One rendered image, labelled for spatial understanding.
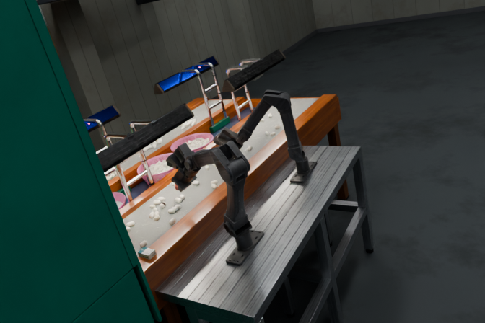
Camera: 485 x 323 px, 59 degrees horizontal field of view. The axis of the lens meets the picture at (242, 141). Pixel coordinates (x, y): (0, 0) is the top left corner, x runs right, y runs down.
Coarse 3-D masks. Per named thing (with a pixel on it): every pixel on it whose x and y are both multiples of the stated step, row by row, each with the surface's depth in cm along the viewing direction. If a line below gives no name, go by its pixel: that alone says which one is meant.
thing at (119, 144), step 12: (180, 108) 208; (168, 120) 200; (180, 120) 204; (144, 132) 189; (156, 132) 193; (168, 132) 198; (120, 144) 179; (132, 144) 183; (144, 144) 187; (108, 156) 174; (120, 156) 177; (108, 168) 172
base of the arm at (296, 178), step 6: (306, 156) 210; (300, 162) 206; (306, 162) 207; (312, 162) 217; (300, 168) 208; (306, 168) 208; (312, 168) 212; (294, 174) 210; (300, 174) 208; (306, 174) 207; (294, 180) 204; (300, 180) 203
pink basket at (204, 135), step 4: (188, 136) 270; (192, 136) 270; (196, 136) 270; (200, 136) 269; (204, 136) 268; (208, 136) 266; (212, 136) 258; (180, 140) 268; (184, 140) 269; (188, 140) 270; (192, 140) 270; (212, 140) 254; (172, 144) 262; (176, 144) 265; (180, 144) 267; (208, 144) 251; (172, 148) 260; (176, 148) 264; (200, 148) 247
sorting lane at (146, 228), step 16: (272, 112) 282; (256, 128) 262; (272, 128) 256; (256, 144) 240; (208, 176) 216; (160, 192) 212; (176, 192) 208; (192, 192) 204; (208, 192) 201; (144, 208) 200; (160, 208) 196; (192, 208) 190; (144, 224) 186; (160, 224) 183
